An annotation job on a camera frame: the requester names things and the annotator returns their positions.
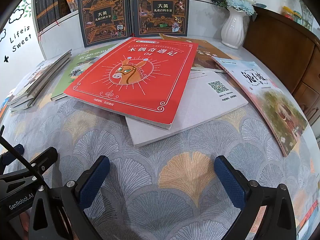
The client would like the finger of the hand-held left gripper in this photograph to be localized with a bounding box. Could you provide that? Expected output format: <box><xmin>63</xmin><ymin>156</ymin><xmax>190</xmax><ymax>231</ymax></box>
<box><xmin>0</xmin><ymin>144</ymin><xmax>25</xmax><ymax>167</ymax></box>
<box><xmin>24</xmin><ymin>146</ymin><xmax>58</xmax><ymax>174</ymax></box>

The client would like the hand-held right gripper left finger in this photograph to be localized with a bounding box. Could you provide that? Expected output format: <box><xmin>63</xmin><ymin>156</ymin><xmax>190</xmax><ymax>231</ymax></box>
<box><xmin>27</xmin><ymin>155</ymin><xmax>110</xmax><ymax>240</ymax></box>

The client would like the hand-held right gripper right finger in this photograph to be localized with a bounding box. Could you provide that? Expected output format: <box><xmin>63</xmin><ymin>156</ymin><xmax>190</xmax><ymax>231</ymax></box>
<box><xmin>214</xmin><ymin>155</ymin><xmax>297</xmax><ymax>240</ymax></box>

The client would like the grey paperback book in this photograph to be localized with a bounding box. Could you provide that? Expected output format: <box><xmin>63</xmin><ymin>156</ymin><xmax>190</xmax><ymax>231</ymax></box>
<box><xmin>125</xmin><ymin>70</ymin><xmax>248</xmax><ymax>148</ymax></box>

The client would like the stack of thin picture books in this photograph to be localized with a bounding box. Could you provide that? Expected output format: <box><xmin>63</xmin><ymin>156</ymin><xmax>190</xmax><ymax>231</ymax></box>
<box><xmin>7</xmin><ymin>49</ymin><xmax>73</xmax><ymax>112</ymax></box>

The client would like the green picture book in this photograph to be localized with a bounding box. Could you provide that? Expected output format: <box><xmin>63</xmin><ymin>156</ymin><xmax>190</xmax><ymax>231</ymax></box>
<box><xmin>50</xmin><ymin>45</ymin><xmax>125</xmax><ymax>101</ymax></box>

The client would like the pastel illustrated book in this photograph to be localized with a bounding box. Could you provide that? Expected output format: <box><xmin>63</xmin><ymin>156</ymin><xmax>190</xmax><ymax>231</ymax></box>
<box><xmin>211</xmin><ymin>56</ymin><xmax>309</xmax><ymax>157</ymax></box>

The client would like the red book with donkey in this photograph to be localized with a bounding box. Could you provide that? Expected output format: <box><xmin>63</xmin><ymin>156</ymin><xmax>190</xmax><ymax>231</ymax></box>
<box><xmin>63</xmin><ymin>37</ymin><xmax>199</xmax><ymax>130</ymax></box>

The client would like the white bookshelf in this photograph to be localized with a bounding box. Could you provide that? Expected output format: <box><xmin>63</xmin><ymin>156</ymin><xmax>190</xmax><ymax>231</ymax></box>
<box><xmin>31</xmin><ymin>0</ymin><xmax>250</xmax><ymax>55</ymax></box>

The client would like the brown picture book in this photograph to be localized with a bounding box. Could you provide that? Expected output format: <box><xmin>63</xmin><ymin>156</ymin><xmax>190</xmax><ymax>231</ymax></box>
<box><xmin>159</xmin><ymin>33</ymin><xmax>234</xmax><ymax>73</ymax></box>

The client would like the wooden cabinet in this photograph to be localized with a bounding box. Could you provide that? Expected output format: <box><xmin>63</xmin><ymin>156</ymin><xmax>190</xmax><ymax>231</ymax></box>
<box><xmin>242</xmin><ymin>6</ymin><xmax>320</xmax><ymax>140</ymax></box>

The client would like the row of dark hardcover volumes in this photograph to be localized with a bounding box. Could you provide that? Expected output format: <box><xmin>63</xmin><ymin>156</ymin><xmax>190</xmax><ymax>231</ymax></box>
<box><xmin>34</xmin><ymin>0</ymin><xmax>72</xmax><ymax>32</ymax></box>

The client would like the dark ornate encyclopedia book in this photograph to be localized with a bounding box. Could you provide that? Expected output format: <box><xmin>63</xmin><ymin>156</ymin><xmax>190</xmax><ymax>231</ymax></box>
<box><xmin>77</xmin><ymin>0</ymin><xmax>131</xmax><ymax>48</ymax></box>
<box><xmin>132</xmin><ymin>0</ymin><xmax>190</xmax><ymax>38</ymax></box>

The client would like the white ribbed vase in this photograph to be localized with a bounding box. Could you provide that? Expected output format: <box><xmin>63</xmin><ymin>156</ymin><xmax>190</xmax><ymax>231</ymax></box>
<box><xmin>221</xmin><ymin>7</ymin><xmax>250</xmax><ymax>50</ymax></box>

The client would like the artificial flower bouquet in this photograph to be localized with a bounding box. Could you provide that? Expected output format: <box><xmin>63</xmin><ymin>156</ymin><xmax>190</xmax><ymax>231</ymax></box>
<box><xmin>200</xmin><ymin>0</ymin><xmax>268</xmax><ymax>22</ymax></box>

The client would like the green jar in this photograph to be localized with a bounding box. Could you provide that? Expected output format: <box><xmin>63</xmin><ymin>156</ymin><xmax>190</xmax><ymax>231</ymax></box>
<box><xmin>293</xmin><ymin>10</ymin><xmax>303</xmax><ymax>26</ymax></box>

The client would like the yellow jar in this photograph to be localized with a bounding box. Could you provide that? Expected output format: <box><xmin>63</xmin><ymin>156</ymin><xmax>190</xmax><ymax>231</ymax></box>
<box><xmin>282</xmin><ymin>6</ymin><xmax>293</xmax><ymax>20</ymax></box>

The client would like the black cable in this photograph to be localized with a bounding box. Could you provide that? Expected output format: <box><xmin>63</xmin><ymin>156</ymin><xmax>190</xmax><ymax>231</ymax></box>
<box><xmin>0</xmin><ymin>135</ymin><xmax>49</xmax><ymax>193</ymax></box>

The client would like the wall sticker decoration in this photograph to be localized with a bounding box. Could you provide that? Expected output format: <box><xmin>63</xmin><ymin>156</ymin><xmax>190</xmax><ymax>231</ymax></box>
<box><xmin>0</xmin><ymin>0</ymin><xmax>34</xmax><ymax>64</ymax></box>

